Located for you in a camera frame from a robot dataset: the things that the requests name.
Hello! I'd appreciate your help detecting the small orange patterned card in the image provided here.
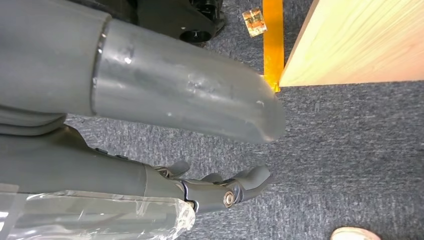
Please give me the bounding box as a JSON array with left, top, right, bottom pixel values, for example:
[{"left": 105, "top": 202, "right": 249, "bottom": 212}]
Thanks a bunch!
[{"left": 241, "top": 7, "right": 268, "bottom": 38}]

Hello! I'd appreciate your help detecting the yellow floor tape strip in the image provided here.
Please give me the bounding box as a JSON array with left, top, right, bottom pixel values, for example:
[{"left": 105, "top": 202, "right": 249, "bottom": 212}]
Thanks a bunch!
[{"left": 262, "top": 0, "right": 285, "bottom": 94}]

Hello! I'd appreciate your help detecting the clear plastic film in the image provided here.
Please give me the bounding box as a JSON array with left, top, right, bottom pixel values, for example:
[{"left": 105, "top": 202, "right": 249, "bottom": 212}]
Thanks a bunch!
[{"left": 0, "top": 183, "right": 197, "bottom": 240}]

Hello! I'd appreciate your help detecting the person with earphone cable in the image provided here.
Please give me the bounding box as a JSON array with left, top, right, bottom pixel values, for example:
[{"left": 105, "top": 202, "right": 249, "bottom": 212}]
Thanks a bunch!
[{"left": 330, "top": 226, "right": 382, "bottom": 240}]

